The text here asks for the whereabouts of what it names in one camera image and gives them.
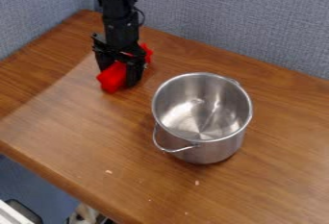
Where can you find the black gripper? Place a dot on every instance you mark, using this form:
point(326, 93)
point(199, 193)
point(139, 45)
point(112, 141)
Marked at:
point(117, 45)

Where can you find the red rectangular block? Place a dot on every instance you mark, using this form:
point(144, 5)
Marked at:
point(112, 77)

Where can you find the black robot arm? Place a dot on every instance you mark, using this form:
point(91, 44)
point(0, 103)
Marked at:
point(119, 8)

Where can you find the stainless steel pot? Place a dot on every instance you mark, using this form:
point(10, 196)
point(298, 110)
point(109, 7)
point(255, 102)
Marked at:
point(202, 111)

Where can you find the white object under table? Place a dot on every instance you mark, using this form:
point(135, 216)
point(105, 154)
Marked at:
point(85, 215)

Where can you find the black and white floor object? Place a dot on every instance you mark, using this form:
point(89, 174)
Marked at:
point(14, 213)

